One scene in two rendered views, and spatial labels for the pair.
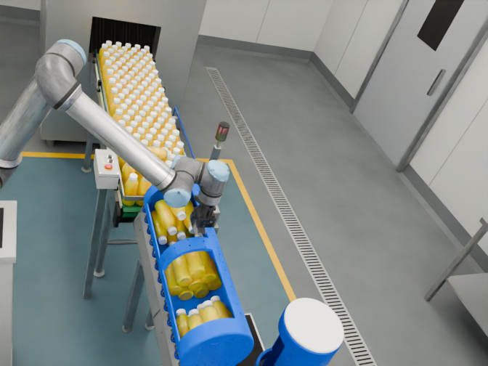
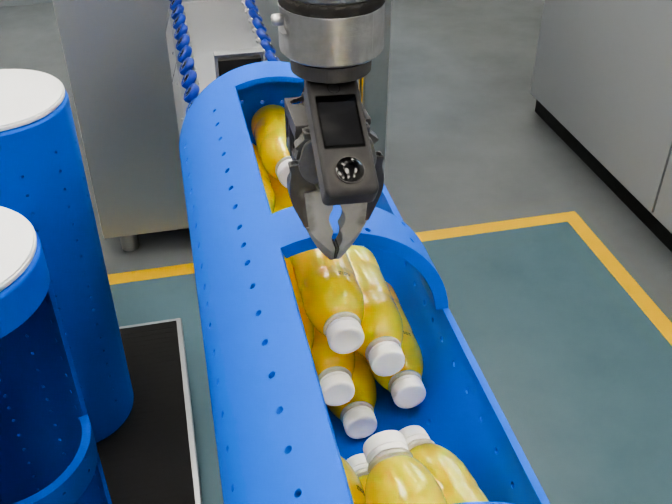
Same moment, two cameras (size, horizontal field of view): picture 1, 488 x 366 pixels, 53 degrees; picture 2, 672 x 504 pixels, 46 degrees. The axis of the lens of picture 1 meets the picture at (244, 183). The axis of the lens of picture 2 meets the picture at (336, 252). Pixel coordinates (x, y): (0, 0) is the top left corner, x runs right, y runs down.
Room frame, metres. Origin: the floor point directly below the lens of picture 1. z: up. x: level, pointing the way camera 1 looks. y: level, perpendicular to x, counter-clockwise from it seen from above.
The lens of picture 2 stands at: (2.14, 0.32, 1.70)
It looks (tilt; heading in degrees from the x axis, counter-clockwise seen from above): 36 degrees down; 198
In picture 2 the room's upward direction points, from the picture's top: straight up
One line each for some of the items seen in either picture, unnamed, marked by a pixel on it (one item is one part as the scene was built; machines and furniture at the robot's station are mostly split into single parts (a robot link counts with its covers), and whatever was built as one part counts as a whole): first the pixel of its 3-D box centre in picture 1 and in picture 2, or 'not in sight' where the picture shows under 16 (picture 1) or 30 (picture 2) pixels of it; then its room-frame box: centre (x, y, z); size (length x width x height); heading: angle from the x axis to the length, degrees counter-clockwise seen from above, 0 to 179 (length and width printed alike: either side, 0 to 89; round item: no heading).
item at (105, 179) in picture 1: (106, 168); not in sight; (1.92, 0.69, 1.05); 0.20 x 0.10 x 0.10; 31
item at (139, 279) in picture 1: (134, 297); not in sight; (1.80, 0.36, 0.31); 0.06 x 0.06 x 0.63; 31
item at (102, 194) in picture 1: (94, 242); not in sight; (1.92, 0.69, 0.50); 0.04 x 0.04 x 1.00; 31
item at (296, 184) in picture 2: not in sight; (312, 184); (1.55, 0.10, 1.32); 0.05 x 0.02 x 0.09; 121
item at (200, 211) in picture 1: (205, 210); (329, 112); (1.51, 0.10, 1.38); 0.09 x 0.08 x 0.12; 31
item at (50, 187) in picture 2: not in sight; (41, 277); (1.00, -0.77, 0.59); 0.28 x 0.28 x 0.88
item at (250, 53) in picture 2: not in sight; (241, 88); (0.75, -0.35, 1.00); 0.10 x 0.04 x 0.15; 121
